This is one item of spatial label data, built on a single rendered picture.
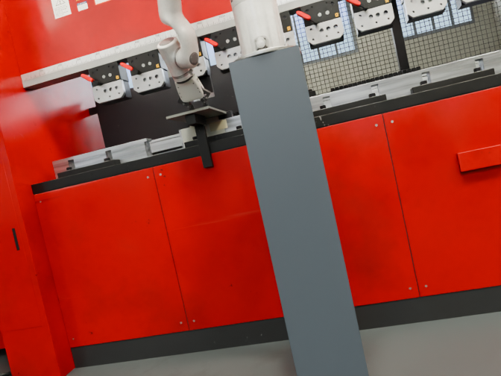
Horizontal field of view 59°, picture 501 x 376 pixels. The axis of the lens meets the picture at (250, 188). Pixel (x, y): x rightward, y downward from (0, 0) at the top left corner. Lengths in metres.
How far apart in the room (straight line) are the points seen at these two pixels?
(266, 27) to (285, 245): 0.56
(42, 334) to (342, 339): 1.46
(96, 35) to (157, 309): 1.27
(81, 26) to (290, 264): 1.57
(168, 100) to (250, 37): 1.50
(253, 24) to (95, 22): 1.19
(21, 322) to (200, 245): 0.89
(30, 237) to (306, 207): 1.41
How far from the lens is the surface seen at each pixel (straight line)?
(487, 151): 1.85
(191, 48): 1.75
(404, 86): 1.95
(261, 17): 1.21
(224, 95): 2.55
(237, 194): 1.85
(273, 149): 1.12
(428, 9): 2.02
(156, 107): 2.67
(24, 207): 2.22
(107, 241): 2.10
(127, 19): 2.21
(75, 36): 2.32
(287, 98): 1.13
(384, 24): 1.97
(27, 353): 2.36
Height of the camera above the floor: 0.73
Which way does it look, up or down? 2 degrees down
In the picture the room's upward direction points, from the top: 12 degrees counter-clockwise
